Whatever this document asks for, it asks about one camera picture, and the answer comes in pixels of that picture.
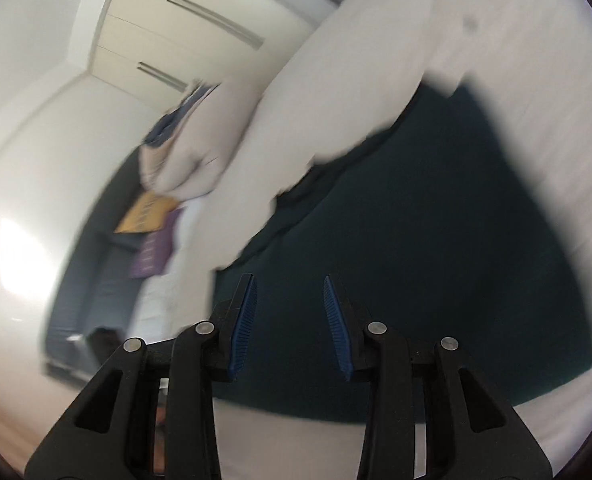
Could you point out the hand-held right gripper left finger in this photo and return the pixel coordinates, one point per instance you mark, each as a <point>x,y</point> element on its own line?
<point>243,330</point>

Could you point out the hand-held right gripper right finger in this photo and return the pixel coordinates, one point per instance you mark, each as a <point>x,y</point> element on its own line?
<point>336,330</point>

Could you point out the dark green sweater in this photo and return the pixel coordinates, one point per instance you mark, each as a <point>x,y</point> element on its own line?
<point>426,260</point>

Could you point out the purple patterned pillow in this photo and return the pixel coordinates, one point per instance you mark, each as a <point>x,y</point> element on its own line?
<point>154,255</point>

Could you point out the yellow patterned pillow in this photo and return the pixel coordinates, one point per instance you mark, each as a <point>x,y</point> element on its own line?
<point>145,212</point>

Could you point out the grey padded headboard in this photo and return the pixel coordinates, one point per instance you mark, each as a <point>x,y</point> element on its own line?
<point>85,300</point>

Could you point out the beige folded duvet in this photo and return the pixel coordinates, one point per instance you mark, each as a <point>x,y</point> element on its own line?
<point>195,150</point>

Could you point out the blue grey folded blanket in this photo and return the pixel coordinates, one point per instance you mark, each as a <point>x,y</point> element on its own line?
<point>173,122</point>

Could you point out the cream wardrobe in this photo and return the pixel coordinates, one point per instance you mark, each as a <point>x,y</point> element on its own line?
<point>140,25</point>

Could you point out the white bed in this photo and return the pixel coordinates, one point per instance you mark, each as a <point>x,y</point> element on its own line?
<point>476,35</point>

